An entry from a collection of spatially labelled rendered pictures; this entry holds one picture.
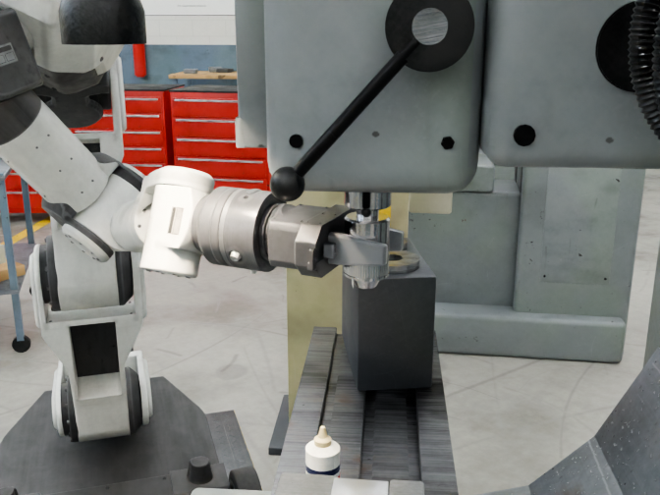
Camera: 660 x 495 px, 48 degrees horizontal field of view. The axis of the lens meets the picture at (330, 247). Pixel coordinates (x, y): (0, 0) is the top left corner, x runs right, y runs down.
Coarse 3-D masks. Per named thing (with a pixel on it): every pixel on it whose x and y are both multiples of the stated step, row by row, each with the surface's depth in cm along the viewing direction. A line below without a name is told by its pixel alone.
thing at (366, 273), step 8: (352, 232) 75; (360, 232) 75; (368, 232) 75; (376, 232) 75; (384, 232) 75; (376, 240) 75; (384, 240) 76; (344, 272) 78; (352, 272) 76; (360, 272) 76; (368, 272) 76; (376, 272) 76; (384, 272) 77; (360, 280) 76; (368, 280) 76; (376, 280) 76
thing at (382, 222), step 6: (348, 216) 76; (354, 216) 76; (378, 216) 76; (384, 216) 76; (348, 222) 75; (354, 222) 75; (360, 222) 75; (366, 222) 74; (372, 222) 74; (378, 222) 75; (384, 222) 75; (348, 228) 76; (354, 228) 75; (360, 228) 75; (366, 228) 74; (372, 228) 75; (378, 228) 75; (384, 228) 75
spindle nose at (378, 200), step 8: (352, 192) 74; (360, 192) 74; (376, 192) 74; (384, 192) 74; (352, 200) 74; (360, 200) 74; (376, 200) 74; (384, 200) 74; (352, 208) 75; (360, 208) 74; (376, 208) 74; (384, 208) 75
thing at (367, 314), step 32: (416, 256) 118; (352, 288) 120; (384, 288) 113; (416, 288) 113; (352, 320) 121; (384, 320) 114; (416, 320) 115; (352, 352) 122; (384, 352) 116; (416, 352) 116; (384, 384) 117; (416, 384) 118
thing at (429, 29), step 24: (408, 0) 58; (432, 0) 58; (456, 0) 58; (408, 24) 58; (432, 24) 58; (456, 24) 58; (408, 48) 59; (432, 48) 59; (456, 48) 59; (384, 72) 60; (360, 96) 60; (336, 120) 61; (288, 168) 63; (288, 192) 62
